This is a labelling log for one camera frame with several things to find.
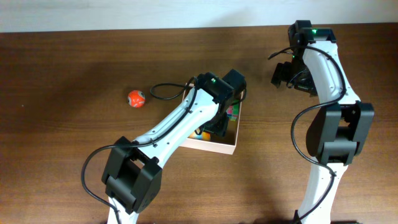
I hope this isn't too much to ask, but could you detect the pastel puzzle cube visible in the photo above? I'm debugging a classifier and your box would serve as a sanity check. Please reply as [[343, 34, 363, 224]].
[[226, 104, 239, 121]]

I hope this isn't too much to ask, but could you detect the blue orange duck toy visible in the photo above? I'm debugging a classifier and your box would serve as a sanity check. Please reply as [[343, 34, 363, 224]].
[[189, 131, 211, 141]]

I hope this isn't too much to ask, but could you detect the orange ball toy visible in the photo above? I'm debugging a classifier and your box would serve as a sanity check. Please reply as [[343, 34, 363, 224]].
[[127, 90, 146, 108]]

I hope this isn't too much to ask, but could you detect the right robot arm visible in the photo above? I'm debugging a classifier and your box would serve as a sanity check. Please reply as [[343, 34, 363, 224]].
[[271, 21, 374, 223]]

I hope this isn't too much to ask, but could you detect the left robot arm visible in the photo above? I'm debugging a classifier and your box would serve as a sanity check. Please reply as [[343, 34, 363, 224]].
[[101, 70, 246, 223]]

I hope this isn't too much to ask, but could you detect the white cardboard box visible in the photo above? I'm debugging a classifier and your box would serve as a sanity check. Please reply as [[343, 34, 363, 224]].
[[181, 89, 240, 154]]

